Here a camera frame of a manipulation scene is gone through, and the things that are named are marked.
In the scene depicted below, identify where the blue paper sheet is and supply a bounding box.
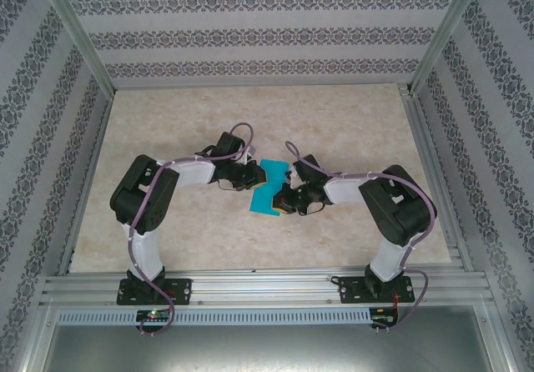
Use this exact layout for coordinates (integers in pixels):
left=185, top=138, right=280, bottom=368
left=249, top=158, right=293, bottom=217

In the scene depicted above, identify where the grey sheet metal panel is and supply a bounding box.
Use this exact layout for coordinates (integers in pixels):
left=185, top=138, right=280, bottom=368
left=24, top=304, right=512, bottom=372

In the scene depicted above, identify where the right small controller board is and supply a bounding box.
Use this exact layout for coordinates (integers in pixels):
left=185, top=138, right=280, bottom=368
left=370, top=313, right=400, bottom=327

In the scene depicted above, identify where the small controller board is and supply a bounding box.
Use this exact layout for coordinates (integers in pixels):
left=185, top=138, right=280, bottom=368
left=136, top=309, right=171, bottom=323
left=370, top=313, right=400, bottom=327

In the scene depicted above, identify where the left small controller board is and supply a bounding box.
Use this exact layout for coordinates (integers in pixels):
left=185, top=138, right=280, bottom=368
left=136, top=309, right=171, bottom=323

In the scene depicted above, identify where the aluminium mounting rail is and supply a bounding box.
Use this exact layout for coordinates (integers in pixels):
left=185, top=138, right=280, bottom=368
left=39, top=265, right=491, bottom=306

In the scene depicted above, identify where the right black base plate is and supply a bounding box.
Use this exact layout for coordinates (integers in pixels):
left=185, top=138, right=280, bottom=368
left=338, top=275, right=414, bottom=305

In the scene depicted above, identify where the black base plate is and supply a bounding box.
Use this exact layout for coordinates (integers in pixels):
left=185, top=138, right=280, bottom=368
left=338, top=275, right=414, bottom=305
left=116, top=278, right=193, bottom=306

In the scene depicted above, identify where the slotted grey cable duct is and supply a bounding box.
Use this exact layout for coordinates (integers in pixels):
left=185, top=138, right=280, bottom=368
left=56, top=308, right=372, bottom=326

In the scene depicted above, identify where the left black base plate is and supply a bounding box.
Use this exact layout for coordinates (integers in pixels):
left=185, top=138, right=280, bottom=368
left=116, top=278, right=193, bottom=306

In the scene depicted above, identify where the aluminium side rail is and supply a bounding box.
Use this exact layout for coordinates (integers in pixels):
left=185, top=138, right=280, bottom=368
left=56, top=90, right=116, bottom=275
left=398, top=82, right=475, bottom=273

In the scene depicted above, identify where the aluminium frame post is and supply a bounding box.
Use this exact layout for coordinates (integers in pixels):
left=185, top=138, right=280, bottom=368
left=408, top=0, right=489, bottom=96
left=36, top=0, right=116, bottom=93

